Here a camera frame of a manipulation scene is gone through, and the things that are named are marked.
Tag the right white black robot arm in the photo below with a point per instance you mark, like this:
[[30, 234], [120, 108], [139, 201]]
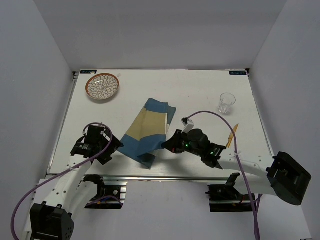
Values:
[[279, 175]]

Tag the clear drinking glass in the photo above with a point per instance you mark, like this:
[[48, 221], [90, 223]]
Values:
[[226, 101]]

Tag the blue beige white cloth napkin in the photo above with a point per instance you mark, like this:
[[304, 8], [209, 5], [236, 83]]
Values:
[[147, 132]]

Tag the right blue table sticker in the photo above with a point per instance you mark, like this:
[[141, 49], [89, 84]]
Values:
[[238, 73]]

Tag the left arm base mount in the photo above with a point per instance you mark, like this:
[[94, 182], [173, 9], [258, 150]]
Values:
[[109, 195]]

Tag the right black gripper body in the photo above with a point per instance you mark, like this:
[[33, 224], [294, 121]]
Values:
[[182, 143]]

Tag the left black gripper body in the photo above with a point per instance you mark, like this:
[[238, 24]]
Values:
[[115, 145]]

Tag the left blue table sticker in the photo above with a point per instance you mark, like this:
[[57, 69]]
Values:
[[87, 71]]

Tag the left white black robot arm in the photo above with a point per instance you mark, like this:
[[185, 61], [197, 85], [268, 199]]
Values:
[[53, 219]]

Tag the gold knife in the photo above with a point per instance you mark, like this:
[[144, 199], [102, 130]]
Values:
[[231, 136]]

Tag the blue table sticker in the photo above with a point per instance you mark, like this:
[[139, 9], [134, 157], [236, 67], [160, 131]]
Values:
[[238, 73], [87, 71]]

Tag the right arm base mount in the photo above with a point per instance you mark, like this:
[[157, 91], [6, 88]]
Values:
[[225, 199]]

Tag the floral ceramic plate orange rim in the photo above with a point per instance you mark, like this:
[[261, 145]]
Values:
[[102, 87]]

